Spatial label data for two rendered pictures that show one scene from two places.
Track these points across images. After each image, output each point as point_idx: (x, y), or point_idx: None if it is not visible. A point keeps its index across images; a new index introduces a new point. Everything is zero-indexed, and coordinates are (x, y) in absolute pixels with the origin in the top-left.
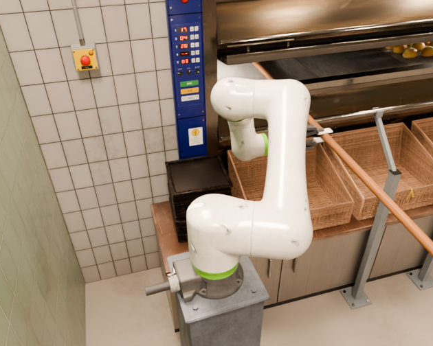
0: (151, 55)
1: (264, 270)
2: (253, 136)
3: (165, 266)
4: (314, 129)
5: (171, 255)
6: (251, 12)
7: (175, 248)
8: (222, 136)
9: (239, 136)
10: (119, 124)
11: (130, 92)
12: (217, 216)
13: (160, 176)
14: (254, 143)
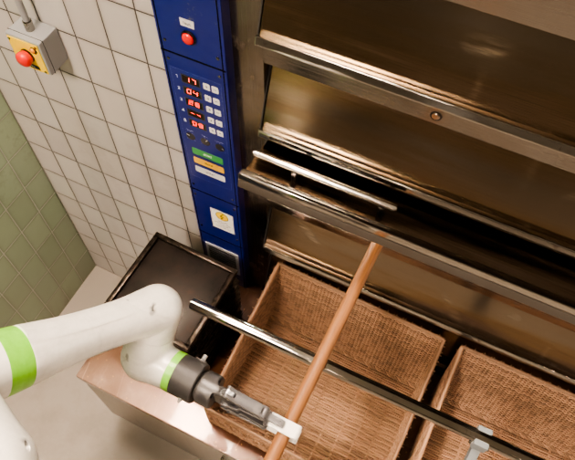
0: (149, 86)
1: (220, 456)
2: (148, 360)
3: (83, 366)
4: (259, 416)
5: (105, 354)
6: (343, 107)
7: (118, 349)
8: (266, 245)
9: (127, 345)
10: (112, 144)
11: (121, 115)
12: None
13: (178, 228)
14: (144, 370)
